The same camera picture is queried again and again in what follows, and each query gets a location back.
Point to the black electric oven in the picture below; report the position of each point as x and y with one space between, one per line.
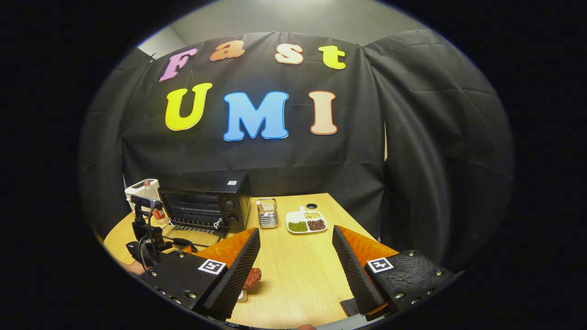
206 201

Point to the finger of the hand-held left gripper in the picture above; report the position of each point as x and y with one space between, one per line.
185 244

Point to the striped red paper tube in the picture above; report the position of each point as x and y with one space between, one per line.
261 207

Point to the red sausage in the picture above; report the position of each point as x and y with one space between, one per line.
252 277

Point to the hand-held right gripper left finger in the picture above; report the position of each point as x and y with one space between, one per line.
236 279

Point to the black backdrop cloth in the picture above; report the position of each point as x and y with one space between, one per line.
275 156

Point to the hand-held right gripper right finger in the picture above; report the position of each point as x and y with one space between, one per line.
353 275

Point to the white toaster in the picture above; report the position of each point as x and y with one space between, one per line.
137 188

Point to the clear plastic bottle red label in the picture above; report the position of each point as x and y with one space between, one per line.
159 214

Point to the white divided dish of beans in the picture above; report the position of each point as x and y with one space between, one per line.
306 222

